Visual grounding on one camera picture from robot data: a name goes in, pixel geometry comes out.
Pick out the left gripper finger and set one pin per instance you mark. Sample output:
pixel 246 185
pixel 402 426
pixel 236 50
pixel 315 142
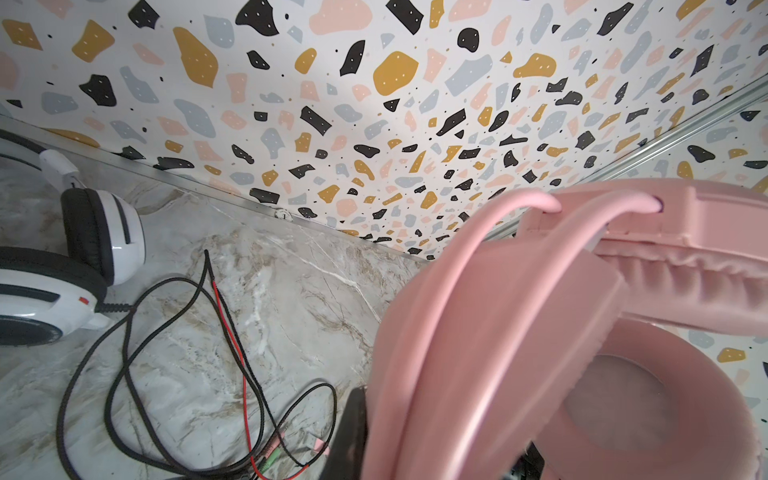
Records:
pixel 346 456

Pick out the pink headphones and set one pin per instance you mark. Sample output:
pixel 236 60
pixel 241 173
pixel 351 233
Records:
pixel 549 321

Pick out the white black headphones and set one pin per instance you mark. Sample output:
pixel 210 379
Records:
pixel 46 296

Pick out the right aluminium corner post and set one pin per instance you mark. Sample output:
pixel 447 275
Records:
pixel 731 104

